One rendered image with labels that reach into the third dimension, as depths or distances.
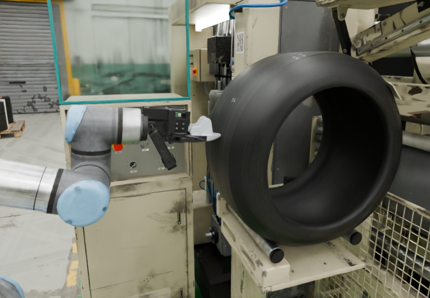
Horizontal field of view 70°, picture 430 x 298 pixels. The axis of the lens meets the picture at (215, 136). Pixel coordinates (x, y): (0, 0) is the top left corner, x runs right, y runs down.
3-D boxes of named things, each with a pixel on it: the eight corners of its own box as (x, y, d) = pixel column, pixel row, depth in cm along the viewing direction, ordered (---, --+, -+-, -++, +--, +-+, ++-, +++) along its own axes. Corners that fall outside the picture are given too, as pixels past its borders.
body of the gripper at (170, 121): (193, 112, 76) (144, 109, 72) (190, 145, 78) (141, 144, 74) (186, 107, 83) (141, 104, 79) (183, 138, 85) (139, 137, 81)
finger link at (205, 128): (226, 119, 80) (192, 118, 77) (223, 142, 81) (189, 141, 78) (222, 117, 83) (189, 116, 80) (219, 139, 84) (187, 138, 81)
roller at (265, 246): (228, 211, 119) (226, 201, 118) (238, 207, 121) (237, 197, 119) (271, 266, 87) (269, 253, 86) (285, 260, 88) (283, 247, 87)
